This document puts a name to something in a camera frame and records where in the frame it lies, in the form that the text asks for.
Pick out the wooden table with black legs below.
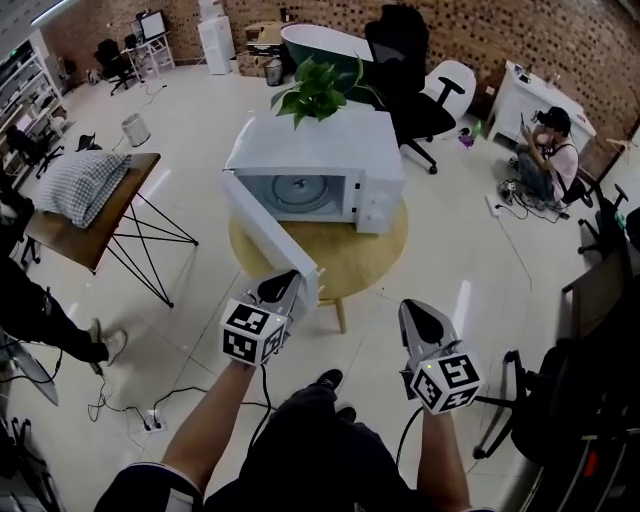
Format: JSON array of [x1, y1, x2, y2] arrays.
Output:
[[22, 151, 200, 310]]

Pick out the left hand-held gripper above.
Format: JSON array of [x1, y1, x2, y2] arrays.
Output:
[[219, 269, 304, 369]]

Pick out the white microwave oven body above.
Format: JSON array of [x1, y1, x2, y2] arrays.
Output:
[[223, 109, 407, 236]]

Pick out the green bathtub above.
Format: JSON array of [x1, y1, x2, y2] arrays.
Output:
[[279, 23, 377, 105]]

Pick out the white desk with monitor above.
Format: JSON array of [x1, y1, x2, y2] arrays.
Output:
[[124, 9, 177, 82]]

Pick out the white trash bin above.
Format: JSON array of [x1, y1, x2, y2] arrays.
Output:
[[120, 112, 153, 148]]

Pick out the person's shirt sleeve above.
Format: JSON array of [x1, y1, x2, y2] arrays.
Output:
[[93, 461, 205, 512]]

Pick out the checkered pillow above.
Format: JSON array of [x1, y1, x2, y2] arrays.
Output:
[[37, 149, 133, 230]]

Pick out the person's right forearm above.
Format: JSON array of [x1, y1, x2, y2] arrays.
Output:
[[416, 405, 472, 512]]

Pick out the white microwave door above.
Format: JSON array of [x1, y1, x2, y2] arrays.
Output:
[[219, 168, 327, 322]]

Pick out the white water dispenser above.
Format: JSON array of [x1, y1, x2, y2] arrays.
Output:
[[196, 14, 237, 77]]

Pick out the green potted plant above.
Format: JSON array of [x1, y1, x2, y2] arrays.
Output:
[[270, 53, 385, 131]]

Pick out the person's legs in black shorts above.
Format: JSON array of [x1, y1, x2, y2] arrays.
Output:
[[203, 382, 422, 512]]

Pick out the round wooden table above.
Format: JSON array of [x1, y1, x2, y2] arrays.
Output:
[[228, 196, 409, 335]]

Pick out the black floor cable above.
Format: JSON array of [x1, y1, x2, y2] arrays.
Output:
[[86, 372, 214, 427]]

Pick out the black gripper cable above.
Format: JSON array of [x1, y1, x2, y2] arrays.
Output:
[[395, 406, 424, 470], [247, 363, 277, 449]]

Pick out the person's left forearm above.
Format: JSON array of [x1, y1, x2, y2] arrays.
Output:
[[160, 358, 262, 495]]

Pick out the green and purple toy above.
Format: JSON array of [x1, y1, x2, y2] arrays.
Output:
[[458, 118, 485, 151]]

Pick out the white shelf rack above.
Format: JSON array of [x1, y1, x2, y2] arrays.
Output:
[[0, 40, 67, 187]]

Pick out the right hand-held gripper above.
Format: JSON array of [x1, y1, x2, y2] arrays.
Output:
[[398, 298, 486, 416]]

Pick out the brown wooden desk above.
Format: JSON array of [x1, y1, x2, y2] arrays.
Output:
[[561, 248, 632, 342]]

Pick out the black wire trash bin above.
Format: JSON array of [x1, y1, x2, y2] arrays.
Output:
[[263, 58, 286, 88]]

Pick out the white round chair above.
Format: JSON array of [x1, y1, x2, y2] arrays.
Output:
[[424, 59, 477, 122]]

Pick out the cardboard box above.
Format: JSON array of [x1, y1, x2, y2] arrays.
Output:
[[244, 21, 287, 57]]

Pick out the black office chair with armrests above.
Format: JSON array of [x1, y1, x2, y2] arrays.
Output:
[[363, 3, 467, 176]]

